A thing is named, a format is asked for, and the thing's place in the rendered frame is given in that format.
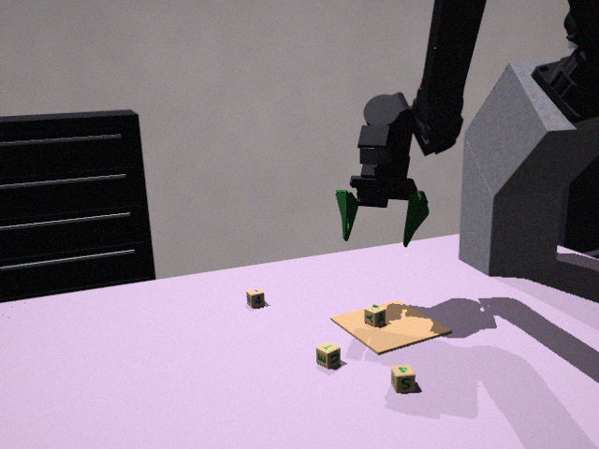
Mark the tan flat mat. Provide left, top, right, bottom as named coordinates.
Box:
left=330, top=300, right=452, bottom=355

